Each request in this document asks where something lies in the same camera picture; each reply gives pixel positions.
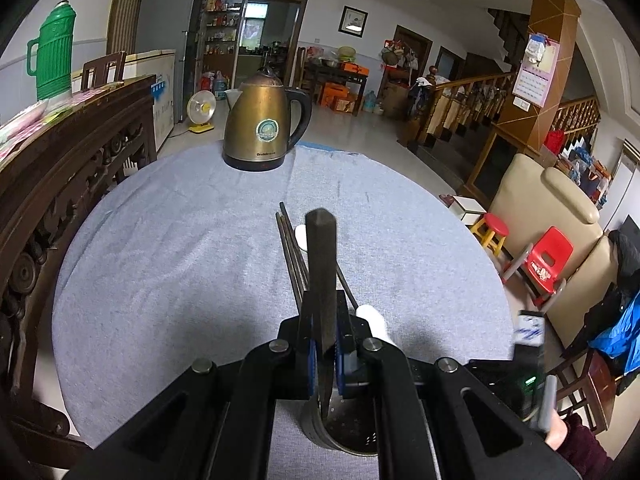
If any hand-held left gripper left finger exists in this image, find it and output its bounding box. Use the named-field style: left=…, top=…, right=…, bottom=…
left=62, top=305, right=321, bottom=480

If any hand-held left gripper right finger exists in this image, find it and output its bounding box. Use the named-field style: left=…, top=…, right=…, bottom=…
left=334, top=292, right=583, bottom=480

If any perforated metal utensil holder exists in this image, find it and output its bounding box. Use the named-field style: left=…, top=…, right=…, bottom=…
left=300, top=390, right=381, bottom=457

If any person's right forearm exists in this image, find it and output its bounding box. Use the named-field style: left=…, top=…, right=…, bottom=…
left=555, top=412, right=618, bottom=480

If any person's right hand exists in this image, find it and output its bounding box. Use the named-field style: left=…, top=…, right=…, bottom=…
left=544, top=412, right=571, bottom=453

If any brown wooden chair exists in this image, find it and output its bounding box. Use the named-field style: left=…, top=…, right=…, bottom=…
left=547, top=345, right=621, bottom=433

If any blue jacket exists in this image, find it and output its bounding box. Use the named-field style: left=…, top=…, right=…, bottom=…
left=590, top=290, right=640, bottom=376

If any red plastic chair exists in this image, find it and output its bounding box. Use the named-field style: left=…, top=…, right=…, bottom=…
left=502, top=226, right=575, bottom=311

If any red-topped yellow stool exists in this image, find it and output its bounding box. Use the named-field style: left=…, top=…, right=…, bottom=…
left=470, top=212, right=510, bottom=258

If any black jacket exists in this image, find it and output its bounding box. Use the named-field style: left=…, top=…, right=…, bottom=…
left=607, top=215, right=640, bottom=311

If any grey-blue tablecloth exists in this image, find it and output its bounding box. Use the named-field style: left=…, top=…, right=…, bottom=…
left=51, top=142, right=516, bottom=480

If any white box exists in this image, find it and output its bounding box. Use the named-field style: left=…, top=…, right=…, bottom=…
left=452, top=196, right=488, bottom=226

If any beige sofa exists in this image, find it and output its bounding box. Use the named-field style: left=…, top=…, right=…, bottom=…
left=487, top=152, right=626, bottom=356

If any bronze electric kettle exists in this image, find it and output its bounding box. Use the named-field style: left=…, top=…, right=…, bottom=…
left=222, top=66, right=313, bottom=173

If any orange cardboard box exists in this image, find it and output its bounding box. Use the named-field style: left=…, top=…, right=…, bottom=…
left=320, top=82, right=352, bottom=109

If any yellow fan heater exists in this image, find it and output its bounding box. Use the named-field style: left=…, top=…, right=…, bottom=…
left=186, top=92, right=217, bottom=134

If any dark side table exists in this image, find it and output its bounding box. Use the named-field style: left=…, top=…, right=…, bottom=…
left=300, top=57, right=371, bottom=111

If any wooden stair railing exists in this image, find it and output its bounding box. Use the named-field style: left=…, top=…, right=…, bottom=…
left=415, top=66, right=516, bottom=146

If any white chest freezer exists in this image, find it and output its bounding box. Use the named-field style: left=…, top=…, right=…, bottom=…
left=72, top=49, right=178, bottom=151

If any pantry shelf with bottles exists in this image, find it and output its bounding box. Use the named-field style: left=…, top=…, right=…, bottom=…
left=202, top=0, right=241, bottom=91

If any dark wooden chair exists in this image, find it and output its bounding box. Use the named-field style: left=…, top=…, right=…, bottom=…
left=81, top=51, right=127, bottom=92

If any grey refrigerator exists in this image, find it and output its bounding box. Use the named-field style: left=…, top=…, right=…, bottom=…
left=135, top=0, right=208, bottom=123

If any floral table cover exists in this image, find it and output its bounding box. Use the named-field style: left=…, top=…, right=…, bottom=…
left=0, top=87, right=103, bottom=161

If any brown wooden pillar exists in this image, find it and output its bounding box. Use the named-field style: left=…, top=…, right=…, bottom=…
left=505, top=0, right=581, bottom=156

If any green thermos jug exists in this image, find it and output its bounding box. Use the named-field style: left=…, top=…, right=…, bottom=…
left=26, top=1, right=75, bottom=102

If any wall calendar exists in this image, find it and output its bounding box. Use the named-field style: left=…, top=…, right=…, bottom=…
left=512, top=32, right=561, bottom=107

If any framed wall picture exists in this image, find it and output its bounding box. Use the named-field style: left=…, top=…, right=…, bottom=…
left=338, top=6, right=369, bottom=37

